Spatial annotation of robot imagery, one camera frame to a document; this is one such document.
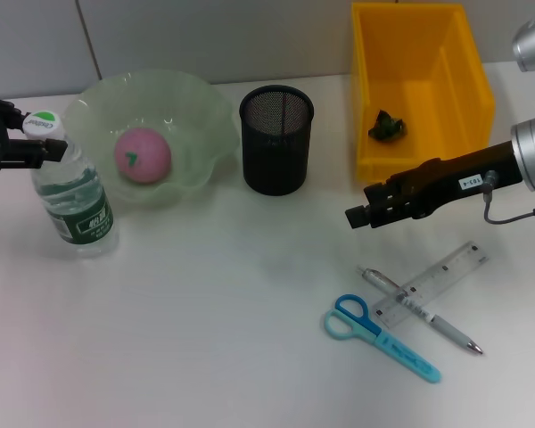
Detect grey ballpoint pen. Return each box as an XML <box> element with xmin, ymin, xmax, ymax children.
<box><xmin>355</xmin><ymin>265</ymin><xmax>485</xmax><ymax>357</ymax></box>

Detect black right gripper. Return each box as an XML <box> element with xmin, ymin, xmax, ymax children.
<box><xmin>344</xmin><ymin>141</ymin><xmax>524</xmax><ymax>230</ymax></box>

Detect black mesh pen cup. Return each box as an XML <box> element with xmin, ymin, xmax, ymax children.
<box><xmin>238</xmin><ymin>84</ymin><xmax>316</xmax><ymax>196</ymax></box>

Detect transparent plastic ruler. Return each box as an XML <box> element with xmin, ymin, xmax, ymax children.
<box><xmin>373</xmin><ymin>240</ymin><xmax>491</xmax><ymax>330</ymax></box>

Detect blue scissors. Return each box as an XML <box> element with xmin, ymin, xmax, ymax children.
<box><xmin>323</xmin><ymin>292</ymin><xmax>442</xmax><ymax>384</ymax></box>

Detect green plastic wrapper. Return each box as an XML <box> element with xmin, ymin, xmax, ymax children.
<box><xmin>367</xmin><ymin>107</ymin><xmax>409</xmax><ymax>143</ymax></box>

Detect clear green-label water bottle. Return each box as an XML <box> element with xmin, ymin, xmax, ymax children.
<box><xmin>21</xmin><ymin>111</ymin><xmax>120</xmax><ymax>259</ymax></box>

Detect green glass fruit plate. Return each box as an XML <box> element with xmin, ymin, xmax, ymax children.
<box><xmin>62</xmin><ymin>67</ymin><xmax>241</xmax><ymax>210</ymax></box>

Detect right gripper cable with plug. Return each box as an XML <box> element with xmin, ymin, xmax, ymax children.
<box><xmin>479</xmin><ymin>169</ymin><xmax>535</xmax><ymax>226</ymax></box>

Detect pink peach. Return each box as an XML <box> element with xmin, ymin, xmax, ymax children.
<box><xmin>113</xmin><ymin>128</ymin><xmax>173</xmax><ymax>185</ymax></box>

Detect yellow plastic bin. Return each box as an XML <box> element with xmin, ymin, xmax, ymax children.
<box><xmin>350</xmin><ymin>2</ymin><xmax>496</xmax><ymax>184</ymax></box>

